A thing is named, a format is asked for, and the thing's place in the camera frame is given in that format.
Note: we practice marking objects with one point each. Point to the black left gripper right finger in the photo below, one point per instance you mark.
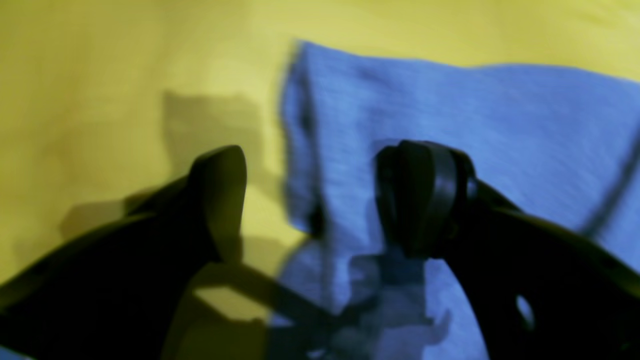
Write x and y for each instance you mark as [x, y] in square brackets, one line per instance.
[537, 290]

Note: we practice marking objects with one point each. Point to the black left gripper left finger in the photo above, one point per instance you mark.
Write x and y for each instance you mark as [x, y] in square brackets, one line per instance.
[111, 294]

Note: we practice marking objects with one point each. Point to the yellow table cloth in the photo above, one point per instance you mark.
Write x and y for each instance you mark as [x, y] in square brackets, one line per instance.
[105, 102]

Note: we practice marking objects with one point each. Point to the grey t-shirt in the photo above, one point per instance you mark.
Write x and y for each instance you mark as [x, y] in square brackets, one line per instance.
[561, 143]

